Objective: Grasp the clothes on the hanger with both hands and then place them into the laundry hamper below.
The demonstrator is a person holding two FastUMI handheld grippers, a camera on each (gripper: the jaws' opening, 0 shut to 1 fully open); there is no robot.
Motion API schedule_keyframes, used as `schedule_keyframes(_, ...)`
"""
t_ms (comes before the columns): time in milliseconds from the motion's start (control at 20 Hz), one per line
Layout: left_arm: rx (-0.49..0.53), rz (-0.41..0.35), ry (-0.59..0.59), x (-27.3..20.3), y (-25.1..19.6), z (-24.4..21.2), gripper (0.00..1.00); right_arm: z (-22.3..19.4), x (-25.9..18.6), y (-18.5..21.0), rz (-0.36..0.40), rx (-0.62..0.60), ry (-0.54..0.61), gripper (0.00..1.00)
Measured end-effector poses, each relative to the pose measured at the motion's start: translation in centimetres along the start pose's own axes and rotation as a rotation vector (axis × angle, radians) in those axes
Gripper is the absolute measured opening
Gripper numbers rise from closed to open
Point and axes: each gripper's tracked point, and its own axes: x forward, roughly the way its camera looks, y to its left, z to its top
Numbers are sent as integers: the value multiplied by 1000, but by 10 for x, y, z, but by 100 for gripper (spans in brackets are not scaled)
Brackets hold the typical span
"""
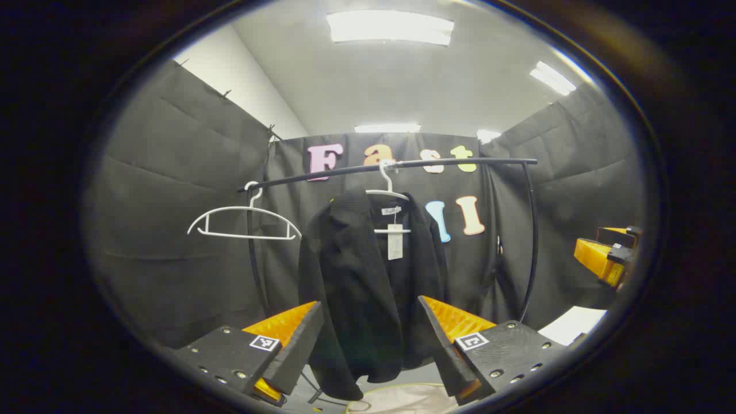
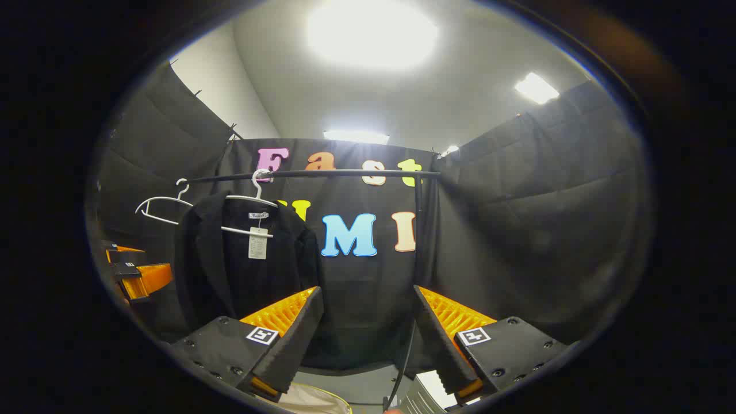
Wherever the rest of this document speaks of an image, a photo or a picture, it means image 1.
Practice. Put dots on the large ceiling light panel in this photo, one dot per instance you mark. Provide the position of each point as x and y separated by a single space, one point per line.
390 27

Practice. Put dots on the black jacket with tag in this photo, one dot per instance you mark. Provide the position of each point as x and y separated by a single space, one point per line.
351 276

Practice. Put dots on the white paper sheet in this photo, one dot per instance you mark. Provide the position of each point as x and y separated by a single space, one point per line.
575 325

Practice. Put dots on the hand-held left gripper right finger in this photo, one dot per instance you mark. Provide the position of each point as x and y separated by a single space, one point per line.
443 345

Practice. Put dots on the black metal clothes rack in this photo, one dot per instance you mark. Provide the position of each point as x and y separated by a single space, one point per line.
460 163

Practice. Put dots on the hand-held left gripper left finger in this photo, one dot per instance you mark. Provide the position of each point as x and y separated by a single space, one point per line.
299 345

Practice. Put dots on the white plastic clothes hanger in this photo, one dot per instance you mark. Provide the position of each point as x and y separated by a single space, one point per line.
388 181
250 202

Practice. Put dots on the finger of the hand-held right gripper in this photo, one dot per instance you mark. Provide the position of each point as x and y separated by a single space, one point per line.
632 232
595 256

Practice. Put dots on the black backdrop cloth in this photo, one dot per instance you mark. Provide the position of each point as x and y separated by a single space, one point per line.
172 201

